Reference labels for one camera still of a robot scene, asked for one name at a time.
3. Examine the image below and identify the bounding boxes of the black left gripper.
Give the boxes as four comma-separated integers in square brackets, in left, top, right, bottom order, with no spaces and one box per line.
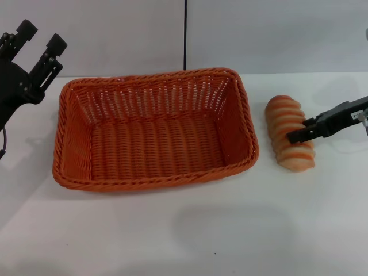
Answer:
[0,19,68,130]

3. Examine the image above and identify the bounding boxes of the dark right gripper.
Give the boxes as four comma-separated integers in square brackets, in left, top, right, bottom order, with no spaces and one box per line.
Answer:
[286,96,368,145]

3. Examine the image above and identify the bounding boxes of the striped long bread loaf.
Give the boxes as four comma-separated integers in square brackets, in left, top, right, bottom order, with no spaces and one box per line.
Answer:
[264,95,316,173]

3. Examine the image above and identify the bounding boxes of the orange woven plastic basket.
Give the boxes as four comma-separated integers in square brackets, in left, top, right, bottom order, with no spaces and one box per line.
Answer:
[52,67,260,194]

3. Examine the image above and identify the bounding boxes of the thin gripper cable with connector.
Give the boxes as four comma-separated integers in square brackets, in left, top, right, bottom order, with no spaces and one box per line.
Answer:
[0,126,8,160]

